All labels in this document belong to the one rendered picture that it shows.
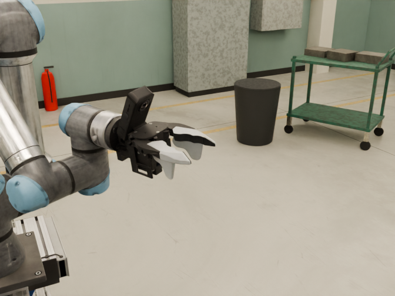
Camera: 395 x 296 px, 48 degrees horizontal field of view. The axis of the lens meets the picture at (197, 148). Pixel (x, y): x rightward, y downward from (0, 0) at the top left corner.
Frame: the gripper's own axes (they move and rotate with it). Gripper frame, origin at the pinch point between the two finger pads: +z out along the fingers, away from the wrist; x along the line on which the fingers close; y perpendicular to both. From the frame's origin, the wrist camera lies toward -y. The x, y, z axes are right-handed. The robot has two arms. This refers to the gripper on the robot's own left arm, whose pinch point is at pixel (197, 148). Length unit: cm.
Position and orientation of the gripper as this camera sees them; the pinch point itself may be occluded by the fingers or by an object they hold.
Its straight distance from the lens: 75.7
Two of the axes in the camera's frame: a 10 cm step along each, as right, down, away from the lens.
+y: 0.8, 8.7, 4.8
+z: 7.9, 2.4, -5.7
